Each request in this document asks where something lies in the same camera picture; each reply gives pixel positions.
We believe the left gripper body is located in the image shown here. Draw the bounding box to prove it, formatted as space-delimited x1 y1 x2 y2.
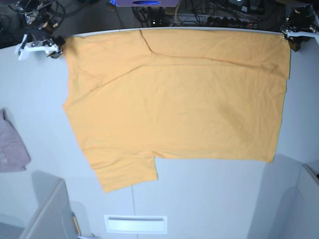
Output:
281 7 317 35

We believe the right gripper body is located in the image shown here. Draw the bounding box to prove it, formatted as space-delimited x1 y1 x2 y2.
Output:
22 9 59 47

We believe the orange T-shirt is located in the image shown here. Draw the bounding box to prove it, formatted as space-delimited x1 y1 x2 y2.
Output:
63 29 291 193

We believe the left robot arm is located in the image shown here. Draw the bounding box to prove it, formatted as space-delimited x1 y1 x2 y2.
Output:
279 0 319 52

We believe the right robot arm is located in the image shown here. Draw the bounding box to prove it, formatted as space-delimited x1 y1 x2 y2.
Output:
8 0 65 60

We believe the blue purple base device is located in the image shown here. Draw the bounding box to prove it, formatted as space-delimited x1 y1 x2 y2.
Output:
110 0 179 7

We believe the black power strip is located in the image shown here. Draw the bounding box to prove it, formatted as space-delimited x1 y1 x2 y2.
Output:
205 16 257 29

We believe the pink folded cloth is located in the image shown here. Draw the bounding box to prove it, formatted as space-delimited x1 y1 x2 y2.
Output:
0 109 31 173

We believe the grey partition panel right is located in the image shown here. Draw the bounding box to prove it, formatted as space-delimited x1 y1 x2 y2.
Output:
247 154 319 239

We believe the grey partition panel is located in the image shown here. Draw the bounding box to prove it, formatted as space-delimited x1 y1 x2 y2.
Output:
247 154 319 239
20 171 78 239

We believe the grey partition panel left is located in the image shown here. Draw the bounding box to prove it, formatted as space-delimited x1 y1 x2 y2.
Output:
20 171 78 239

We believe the orange pencil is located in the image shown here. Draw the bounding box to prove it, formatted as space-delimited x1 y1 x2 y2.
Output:
72 216 81 236

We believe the white table cable slot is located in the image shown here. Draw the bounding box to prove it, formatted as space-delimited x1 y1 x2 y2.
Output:
104 215 167 234

